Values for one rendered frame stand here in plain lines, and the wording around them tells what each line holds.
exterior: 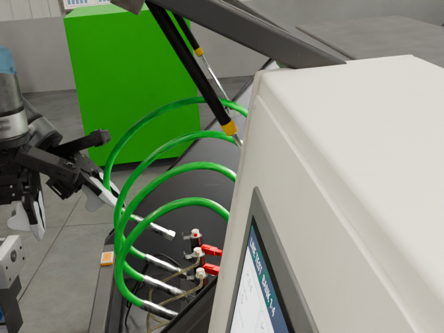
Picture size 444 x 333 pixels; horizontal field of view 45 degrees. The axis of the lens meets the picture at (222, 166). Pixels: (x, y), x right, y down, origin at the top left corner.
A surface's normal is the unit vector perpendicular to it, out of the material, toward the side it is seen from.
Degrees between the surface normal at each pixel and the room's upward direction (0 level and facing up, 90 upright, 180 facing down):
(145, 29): 90
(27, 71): 90
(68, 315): 0
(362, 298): 76
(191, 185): 90
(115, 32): 90
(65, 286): 0
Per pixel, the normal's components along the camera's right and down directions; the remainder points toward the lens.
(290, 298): -0.98, -0.11
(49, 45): -0.01, 0.38
